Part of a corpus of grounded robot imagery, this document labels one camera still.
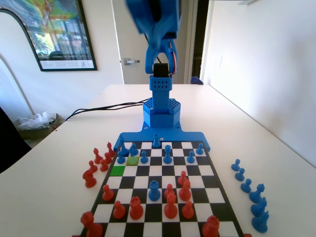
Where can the blue board mounting plate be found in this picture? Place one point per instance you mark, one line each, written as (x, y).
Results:
(177, 135)

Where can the blue rook chess piece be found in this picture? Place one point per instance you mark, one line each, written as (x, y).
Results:
(154, 193)
(155, 142)

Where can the blue pawn chess piece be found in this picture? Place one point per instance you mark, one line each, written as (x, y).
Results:
(190, 158)
(144, 160)
(200, 150)
(134, 147)
(236, 166)
(240, 175)
(120, 160)
(246, 187)

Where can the blue king chess piece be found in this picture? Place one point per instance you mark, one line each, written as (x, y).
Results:
(122, 148)

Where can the blue queen chess piece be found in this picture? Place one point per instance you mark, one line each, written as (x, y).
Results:
(167, 158)

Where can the red bishop chess piece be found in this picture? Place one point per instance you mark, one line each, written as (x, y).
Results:
(110, 151)
(97, 158)

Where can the red pawn chess piece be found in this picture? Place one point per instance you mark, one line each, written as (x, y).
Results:
(107, 195)
(103, 167)
(108, 159)
(169, 190)
(188, 211)
(92, 166)
(182, 180)
(119, 212)

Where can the red queen chess piece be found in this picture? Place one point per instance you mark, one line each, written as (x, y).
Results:
(170, 209)

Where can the red rook chess piece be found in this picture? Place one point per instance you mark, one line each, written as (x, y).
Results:
(211, 228)
(91, 228)

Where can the blue knight chess piece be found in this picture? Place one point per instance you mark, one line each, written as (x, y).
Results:
(260, 223)
(258, 209)

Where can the white door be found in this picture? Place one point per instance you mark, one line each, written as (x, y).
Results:
(133, 29)

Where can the small blue printed part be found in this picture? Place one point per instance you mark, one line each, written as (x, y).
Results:
(196, 81)

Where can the black white chessboard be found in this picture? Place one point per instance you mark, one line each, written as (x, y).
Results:
(158, 172)

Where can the clear plastic bag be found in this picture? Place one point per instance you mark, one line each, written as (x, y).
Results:
(37, 121)

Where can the white curved furniture panel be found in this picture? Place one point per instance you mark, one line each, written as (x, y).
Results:
(10, 93)

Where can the cardboard box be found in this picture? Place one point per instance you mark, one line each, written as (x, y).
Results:
(32, 133)

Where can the black framed wall poster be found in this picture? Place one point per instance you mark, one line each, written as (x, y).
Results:
(61, 32)

